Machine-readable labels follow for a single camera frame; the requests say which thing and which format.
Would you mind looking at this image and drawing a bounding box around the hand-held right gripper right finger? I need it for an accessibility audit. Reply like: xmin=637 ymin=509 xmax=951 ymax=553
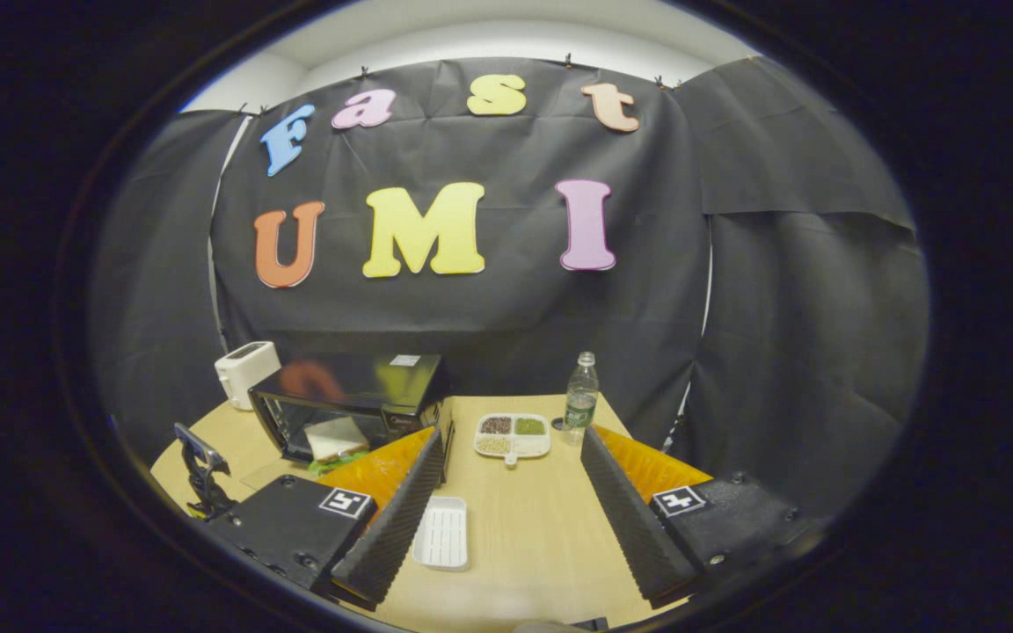
xmin=579 ymin=425 xmax=824 ymax=609

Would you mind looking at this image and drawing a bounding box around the white divided bean plate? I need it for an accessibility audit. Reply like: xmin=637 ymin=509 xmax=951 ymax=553
xmin=474 ymin=413 xmax=552 ymax=467

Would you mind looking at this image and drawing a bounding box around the brown bread lettuce sandwich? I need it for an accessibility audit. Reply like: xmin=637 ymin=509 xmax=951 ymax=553
xmin=304 ymin=417 xmax=372 ymax=477

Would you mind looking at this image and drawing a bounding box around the white toaster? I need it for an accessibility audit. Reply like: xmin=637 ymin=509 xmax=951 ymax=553
xmin=215 ymin=341 xmax=281 ymax=411

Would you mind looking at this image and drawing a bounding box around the clear plastic water bottle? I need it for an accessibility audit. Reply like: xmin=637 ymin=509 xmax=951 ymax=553
xmin=564 ymin=352 xmax=601 ymax=445

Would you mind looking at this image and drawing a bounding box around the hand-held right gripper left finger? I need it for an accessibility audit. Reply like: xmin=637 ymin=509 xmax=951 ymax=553
xmin=208 ymin=426 xmax=446 ymax=608

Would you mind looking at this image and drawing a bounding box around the white ribbed plastic tray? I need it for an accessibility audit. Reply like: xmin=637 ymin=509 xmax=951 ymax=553
xmin=412 ymin=497 xmax=470 ymax=571

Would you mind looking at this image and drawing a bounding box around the black electric oven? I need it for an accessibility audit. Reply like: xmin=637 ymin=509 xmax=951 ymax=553
xmin=243 ymin=353 xmax=455 ymax=493

